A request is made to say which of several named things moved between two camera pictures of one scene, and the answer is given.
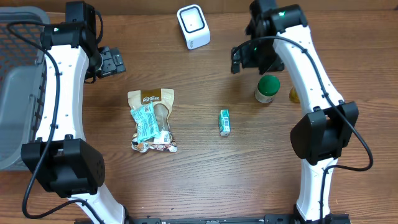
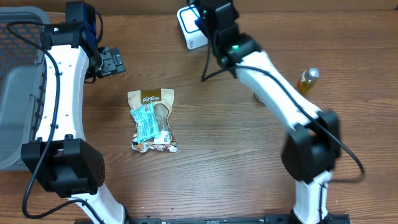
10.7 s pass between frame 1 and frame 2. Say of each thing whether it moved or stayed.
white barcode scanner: stayed
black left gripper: stayed
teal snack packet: stayed
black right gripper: moved
